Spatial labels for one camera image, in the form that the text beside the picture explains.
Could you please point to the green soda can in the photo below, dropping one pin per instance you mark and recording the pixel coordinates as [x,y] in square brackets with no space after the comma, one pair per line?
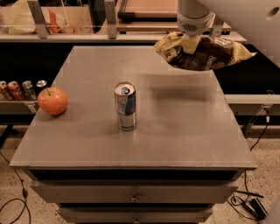
[29,90]

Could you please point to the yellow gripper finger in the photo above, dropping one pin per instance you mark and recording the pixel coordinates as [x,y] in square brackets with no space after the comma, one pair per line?
[190,43]

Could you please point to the wooden board black frame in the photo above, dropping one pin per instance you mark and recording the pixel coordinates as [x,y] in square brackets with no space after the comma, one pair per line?
[133,9]

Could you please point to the orange soda can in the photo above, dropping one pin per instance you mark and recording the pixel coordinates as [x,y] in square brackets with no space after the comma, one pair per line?
[16,90]
[5,91]

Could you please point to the metal bracket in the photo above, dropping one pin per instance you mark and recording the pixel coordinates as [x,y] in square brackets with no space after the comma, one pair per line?
[217,27]
[38,18]
[110,11]

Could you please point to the dark soda can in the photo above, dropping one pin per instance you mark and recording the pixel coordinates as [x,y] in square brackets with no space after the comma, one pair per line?
[41,85]

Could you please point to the drawer with knob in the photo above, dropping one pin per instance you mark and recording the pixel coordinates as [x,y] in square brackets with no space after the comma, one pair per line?
[194,193]
[160,215]

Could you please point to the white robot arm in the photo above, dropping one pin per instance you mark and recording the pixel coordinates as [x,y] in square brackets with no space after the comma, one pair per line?
[258,21]

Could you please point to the upper drawer with knob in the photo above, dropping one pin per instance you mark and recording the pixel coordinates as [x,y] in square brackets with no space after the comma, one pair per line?
[194,193]

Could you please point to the red apple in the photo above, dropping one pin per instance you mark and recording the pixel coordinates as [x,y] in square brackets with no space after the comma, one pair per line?
[53,100]

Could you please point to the metal bracket middle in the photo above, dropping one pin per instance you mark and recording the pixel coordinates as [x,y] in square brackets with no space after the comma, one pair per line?
[110,11]

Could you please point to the grey shelf left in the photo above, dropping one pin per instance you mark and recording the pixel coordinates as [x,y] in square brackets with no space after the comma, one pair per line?
[18,107]

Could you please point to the redbull can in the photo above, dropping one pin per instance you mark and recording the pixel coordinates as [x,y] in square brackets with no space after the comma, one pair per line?
[125,103]

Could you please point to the lower drawer with knob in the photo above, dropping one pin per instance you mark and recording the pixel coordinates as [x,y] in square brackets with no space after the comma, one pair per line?
[160,215]

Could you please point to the white orange plastic bag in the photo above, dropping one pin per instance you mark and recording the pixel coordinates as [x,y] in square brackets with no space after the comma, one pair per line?
[29,17]

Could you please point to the black power adapter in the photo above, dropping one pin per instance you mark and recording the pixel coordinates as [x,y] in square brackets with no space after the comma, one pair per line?
[256,208]

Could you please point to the brown chip bag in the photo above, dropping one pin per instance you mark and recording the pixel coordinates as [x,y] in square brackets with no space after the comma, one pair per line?
[210,54]

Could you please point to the metal bracket left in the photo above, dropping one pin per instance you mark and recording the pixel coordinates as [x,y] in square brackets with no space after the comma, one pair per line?
[38,18]

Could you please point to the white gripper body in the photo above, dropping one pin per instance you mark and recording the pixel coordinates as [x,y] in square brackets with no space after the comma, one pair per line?
[193,25]

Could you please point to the metal bracket right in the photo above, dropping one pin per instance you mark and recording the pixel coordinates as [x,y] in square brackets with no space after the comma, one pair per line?
[217,27]

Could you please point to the orange soda can left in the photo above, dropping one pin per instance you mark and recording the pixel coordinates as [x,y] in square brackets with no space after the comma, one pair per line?
[5,91]

